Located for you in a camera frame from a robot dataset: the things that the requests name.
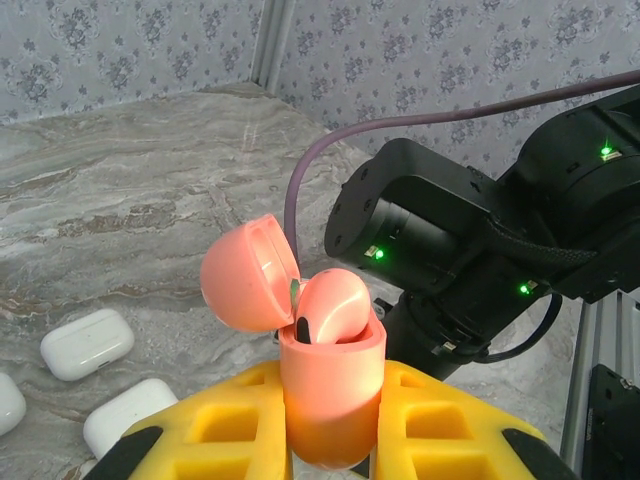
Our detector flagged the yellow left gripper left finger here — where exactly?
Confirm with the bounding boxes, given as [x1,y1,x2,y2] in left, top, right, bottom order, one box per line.
[91,358,295,480]

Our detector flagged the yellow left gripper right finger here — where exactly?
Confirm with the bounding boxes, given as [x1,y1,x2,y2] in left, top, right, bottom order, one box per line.
[373,358,582,480]

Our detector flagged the coral earbud charging case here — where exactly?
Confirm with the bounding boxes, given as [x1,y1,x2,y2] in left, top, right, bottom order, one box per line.
[199,213,389,471]

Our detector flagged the coral wireless earbud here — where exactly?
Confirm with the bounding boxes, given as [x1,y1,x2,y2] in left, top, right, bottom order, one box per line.
[294,267,372,346]

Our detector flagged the white earbud charging case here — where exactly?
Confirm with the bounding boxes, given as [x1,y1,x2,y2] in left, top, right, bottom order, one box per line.
[82,377,180,460]
[0,372,28,438]
[39,308,136,383]

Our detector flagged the wide grooved aluminium rail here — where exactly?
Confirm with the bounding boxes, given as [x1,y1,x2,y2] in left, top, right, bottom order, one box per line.
[559,292,640,480]

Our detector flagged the aluminium corner post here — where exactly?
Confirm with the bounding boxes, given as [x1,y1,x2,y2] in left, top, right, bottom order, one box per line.
[249,0,297,99]

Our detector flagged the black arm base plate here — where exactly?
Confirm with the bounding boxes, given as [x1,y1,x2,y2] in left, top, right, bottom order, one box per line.
[589,363,640,480]

